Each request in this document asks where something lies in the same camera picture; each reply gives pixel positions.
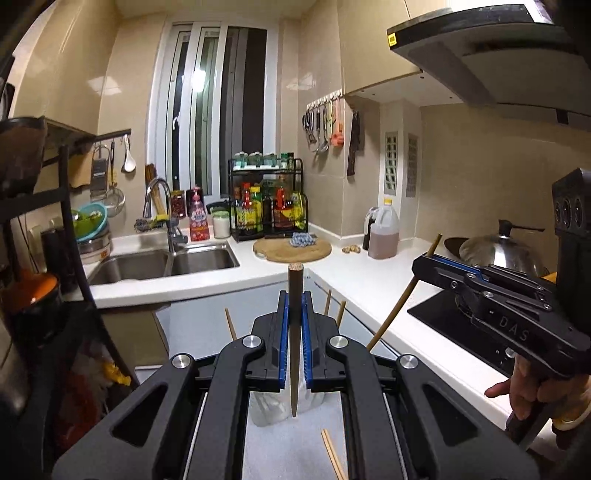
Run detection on brown jar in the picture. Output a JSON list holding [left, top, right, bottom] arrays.
[[0, 117, 47, 195]]

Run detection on green plastic basin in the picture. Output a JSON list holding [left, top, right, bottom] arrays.
[[71, 203, 109, 241]]

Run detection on red detergent bottle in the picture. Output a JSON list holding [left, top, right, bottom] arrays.
[[187, 186, 211, 241]]

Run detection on small wooden board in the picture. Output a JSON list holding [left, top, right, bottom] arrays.
[[71, 148, 95, 189]]

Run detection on range hood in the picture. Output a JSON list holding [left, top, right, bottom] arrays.
[[387, 4, 591, 125]]

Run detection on large red-brown sauce bottle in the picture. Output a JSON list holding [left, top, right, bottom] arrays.
[[272, 175, 294, 230]]

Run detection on white vent grille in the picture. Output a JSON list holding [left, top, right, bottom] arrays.
[[385, 131, 399, 192], [405, 134, 419, 198]]

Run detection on steel bowl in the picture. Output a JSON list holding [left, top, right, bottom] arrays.
[[76, 231, 112, 264]]

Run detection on beige wall cabinet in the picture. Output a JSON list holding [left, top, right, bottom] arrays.
[[339, 0, 451, 97]]

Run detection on black cylinder container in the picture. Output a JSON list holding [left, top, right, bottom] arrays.
[[41, 226, 79, 294]]

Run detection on orange peeler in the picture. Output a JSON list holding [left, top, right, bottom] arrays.
[[333, 99, 346, 146]]

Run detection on wire mesh strainer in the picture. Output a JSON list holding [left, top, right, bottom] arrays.
[[102, 138, 126, 217]]

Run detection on steel wok lid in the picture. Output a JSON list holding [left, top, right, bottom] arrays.
[[459, 220, 550, 278]]

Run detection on white jar with green lid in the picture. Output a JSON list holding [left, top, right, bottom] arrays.
[[211, 210, 232, 239]]

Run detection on yellow-green label bottle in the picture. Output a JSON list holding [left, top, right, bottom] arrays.
[[249, 186, 265, 232]]

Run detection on red-label sauce bottle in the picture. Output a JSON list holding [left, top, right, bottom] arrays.
[[240, 183, 254, 232]]

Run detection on clear plastic container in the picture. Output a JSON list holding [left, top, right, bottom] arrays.
[[248, 390, 327, 428]]

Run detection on dark sauce bottle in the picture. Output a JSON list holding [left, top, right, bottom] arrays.
[[362, 207, 380, 251]]

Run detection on person's right hand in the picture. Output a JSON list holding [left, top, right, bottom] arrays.
[[485, 360, 572, 421]]

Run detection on black metal shelf rack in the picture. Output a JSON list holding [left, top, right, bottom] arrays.
[[0, 115, 139, 480]]

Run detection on black gas stove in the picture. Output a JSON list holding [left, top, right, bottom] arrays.
[[407, 286, 522, 377]]

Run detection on black pot with orange lid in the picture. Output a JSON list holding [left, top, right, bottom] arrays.
[[0, 271, 63, 320]]

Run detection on grey-blue woven mat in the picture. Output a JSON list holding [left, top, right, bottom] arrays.
[[134, 270, 386, 480]]

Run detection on metal grater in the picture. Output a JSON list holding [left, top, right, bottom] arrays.
[[90, 145, 112, 197]]

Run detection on black spice rack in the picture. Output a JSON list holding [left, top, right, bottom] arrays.
[[228, 158, 309, 244]]

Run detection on row of green-lid spice jars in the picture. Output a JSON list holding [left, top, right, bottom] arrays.
[[233, 151, 295, 169]]

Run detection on cleaver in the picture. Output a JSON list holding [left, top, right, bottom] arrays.
[[347, 110, 365, 177]]

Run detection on wooden utensils bundle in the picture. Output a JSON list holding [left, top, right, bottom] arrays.
[[145, 164, 160, 217]]

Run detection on yellow toy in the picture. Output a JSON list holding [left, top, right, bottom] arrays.
[[104, 362, 132, 386]]

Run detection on yellow seasoning bag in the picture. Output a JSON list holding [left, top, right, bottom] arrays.
[[293, 191, 309, 230]]

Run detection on chrome faucet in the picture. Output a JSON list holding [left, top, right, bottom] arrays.
[[142, 178, 190, 252]]

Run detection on round wooden cutting board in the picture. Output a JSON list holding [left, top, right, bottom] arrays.
[[253, 235, 332, 263]]

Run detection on white-framed window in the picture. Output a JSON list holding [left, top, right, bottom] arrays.
[[154, 21, 280, 199]]

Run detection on white ladle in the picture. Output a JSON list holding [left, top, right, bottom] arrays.
[[121, 135, 137, 174]]

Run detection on cooking oil jug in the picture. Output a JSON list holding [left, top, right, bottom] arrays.
[[367, 198, 400, 260]]

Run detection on red plastic bag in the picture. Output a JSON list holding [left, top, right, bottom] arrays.
[[60, 378, 108, 453]]

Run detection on steel sink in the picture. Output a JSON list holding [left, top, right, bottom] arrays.
[[88, 242, 241, 287]]

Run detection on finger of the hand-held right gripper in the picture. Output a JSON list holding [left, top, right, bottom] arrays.
[[412, 254, 553, 320], [480, 264, 561, 306]]

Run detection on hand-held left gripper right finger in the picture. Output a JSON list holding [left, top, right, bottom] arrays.
[[301, 291, 541, 480]]

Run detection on black wall shelf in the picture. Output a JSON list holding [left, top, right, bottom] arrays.
[[44, 117, 132, 153]]

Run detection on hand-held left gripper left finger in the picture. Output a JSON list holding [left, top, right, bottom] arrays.
[[52, 291, 291, 480]]

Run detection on wall hook rail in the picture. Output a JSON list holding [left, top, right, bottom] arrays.
[[307, 89, 343, 109]]

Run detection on black hanging kitchen tools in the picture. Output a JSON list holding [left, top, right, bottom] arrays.
[[302, 108, 325, 153]]

